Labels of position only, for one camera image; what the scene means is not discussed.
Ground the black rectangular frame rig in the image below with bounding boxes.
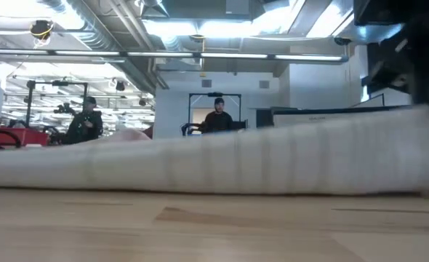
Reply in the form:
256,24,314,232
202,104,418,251
188,92,243,134

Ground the ceiling reel yellow cable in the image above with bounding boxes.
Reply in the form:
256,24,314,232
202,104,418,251
29,19,55,49

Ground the black tall camera rig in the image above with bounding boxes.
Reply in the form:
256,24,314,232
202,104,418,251
25,79,89,128

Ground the navy fabric basket white band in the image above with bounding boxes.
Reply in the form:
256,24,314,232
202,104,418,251
272,105,417,129

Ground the long ceiling light bar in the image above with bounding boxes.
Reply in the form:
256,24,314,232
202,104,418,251
0,48,348,65

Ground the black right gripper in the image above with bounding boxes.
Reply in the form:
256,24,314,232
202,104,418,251
399,23,429,116

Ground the beige-checked white towel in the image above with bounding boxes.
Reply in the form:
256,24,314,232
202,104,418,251
0,104,429,197

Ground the person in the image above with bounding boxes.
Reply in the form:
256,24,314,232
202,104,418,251
65,95,104,145
201,97,235,134

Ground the red cart black handle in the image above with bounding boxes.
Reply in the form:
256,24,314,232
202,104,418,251
0,127,50,149

